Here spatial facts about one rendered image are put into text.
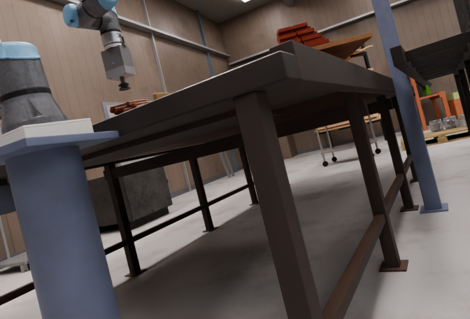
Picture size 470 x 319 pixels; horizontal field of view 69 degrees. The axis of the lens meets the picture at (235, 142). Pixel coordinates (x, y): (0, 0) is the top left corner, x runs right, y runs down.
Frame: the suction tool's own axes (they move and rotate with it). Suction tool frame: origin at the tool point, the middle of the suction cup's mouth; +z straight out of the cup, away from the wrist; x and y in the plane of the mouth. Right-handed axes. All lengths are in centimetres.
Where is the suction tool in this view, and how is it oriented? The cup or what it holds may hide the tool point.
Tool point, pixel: (124, 89)
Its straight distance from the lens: 135.2
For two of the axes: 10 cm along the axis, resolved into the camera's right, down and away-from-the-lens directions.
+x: -3.1, 0.6, -9.5
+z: 2.4, 9.7, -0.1
